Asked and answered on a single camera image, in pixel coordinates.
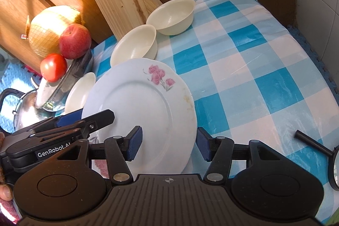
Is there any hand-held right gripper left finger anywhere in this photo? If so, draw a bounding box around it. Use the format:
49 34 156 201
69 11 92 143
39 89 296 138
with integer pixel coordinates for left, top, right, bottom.
57 126 143 185

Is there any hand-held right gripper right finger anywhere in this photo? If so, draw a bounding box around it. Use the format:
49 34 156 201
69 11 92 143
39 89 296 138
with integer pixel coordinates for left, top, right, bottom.
196 128 281 184

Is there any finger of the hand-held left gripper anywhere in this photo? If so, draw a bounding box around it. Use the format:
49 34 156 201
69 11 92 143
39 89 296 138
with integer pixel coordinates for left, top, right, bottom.
56 110 82 127
79 109 116 136

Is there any white floral plate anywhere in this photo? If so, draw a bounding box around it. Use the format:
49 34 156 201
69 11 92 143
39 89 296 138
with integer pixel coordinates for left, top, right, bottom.
81 58 199 175

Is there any deep cream bowl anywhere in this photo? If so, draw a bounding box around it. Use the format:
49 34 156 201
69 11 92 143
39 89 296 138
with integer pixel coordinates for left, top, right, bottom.
110 24 158 67

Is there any wide cream bowl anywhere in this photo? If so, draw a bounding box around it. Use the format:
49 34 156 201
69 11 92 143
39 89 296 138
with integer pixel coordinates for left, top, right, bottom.
146 0 196 36

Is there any person's left hand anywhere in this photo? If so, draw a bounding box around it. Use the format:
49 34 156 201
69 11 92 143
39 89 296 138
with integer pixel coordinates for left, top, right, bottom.
0 162 14 202

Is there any small cream bowl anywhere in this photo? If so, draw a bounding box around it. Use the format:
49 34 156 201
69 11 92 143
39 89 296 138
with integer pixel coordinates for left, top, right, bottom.
65 72 96 114

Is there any red tomato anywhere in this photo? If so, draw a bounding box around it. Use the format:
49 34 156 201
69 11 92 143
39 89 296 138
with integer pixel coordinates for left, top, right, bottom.
40 53 67 83

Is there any light blue foam mat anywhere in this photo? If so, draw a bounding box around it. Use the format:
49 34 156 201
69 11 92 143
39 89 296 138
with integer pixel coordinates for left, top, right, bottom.
0 55 40 134

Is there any red apple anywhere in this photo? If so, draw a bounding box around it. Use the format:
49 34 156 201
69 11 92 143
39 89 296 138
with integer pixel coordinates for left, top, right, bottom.
59 24 92 60

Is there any blue white checkered tablecloth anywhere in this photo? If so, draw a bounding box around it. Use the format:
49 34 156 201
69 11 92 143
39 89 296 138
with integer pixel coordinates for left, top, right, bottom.
91 0 339 226

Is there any yellow netted pomelo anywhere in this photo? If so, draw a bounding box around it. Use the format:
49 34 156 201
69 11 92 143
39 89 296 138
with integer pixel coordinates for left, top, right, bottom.
28 5 81 58

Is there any steel kettle black handle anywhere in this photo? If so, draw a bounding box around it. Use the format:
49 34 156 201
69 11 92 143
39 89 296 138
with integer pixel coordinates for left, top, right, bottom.
0 88 67 136

